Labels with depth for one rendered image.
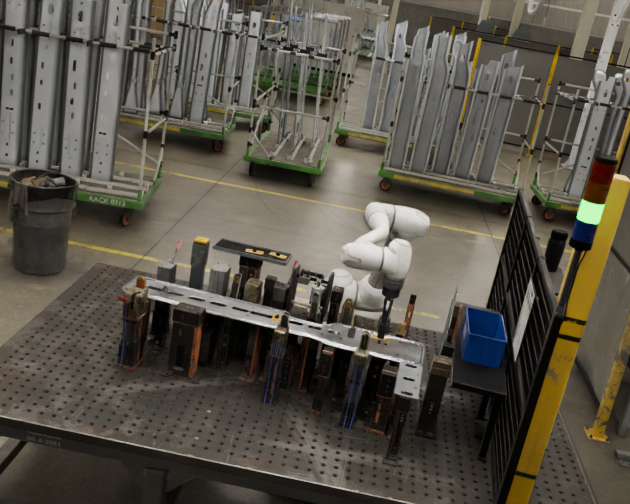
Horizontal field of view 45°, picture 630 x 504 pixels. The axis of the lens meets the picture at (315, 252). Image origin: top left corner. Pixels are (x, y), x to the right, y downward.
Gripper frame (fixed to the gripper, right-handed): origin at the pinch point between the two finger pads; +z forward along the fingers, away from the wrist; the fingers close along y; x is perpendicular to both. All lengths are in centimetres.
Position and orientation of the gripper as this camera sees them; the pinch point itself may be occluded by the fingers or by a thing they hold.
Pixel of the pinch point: (382, 329)
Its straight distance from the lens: 329.9
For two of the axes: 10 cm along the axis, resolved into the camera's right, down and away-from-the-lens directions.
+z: -1.7, 9.3, 3.3
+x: 9.7, 2.3, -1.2
